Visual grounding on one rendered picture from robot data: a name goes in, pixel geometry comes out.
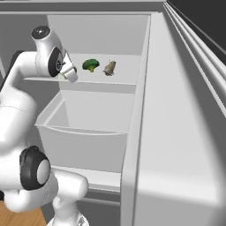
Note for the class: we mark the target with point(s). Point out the white fridge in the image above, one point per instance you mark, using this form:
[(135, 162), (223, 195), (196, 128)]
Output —
[(97, 32)]

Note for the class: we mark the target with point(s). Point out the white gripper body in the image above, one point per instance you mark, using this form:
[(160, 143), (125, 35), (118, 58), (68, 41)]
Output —
[(70, 75)]

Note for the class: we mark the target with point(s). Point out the white fridge drawer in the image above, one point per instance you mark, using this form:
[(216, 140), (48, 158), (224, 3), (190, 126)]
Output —
[(88, 147)]

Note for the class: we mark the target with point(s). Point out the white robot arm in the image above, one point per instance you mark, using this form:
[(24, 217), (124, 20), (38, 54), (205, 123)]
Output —
[(17, 117)]

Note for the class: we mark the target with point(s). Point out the green broccoli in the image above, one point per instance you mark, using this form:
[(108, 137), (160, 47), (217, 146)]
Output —
[(90, 64)]

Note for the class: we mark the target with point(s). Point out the white fridge shelf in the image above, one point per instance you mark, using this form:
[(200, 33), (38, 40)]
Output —
[(123, 73)]

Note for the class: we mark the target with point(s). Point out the white fridge door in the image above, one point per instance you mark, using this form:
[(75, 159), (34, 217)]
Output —
[(176, 132)]

